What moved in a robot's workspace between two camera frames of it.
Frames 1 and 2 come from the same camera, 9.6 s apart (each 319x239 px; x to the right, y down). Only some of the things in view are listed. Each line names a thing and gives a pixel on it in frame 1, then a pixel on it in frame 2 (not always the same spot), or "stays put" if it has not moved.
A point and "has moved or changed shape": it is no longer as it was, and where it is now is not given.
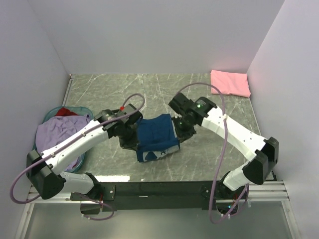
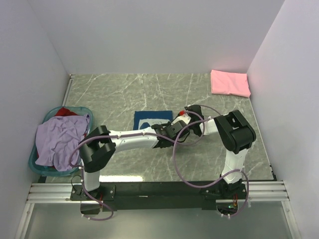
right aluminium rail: (271, 191) stays put
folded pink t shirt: (231, 83) stays put
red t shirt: (63, 111) stays put
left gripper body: (129, 138) → (172, 144)
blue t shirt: (156, 137) has moved or changed shape
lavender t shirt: (51, 130) stays put
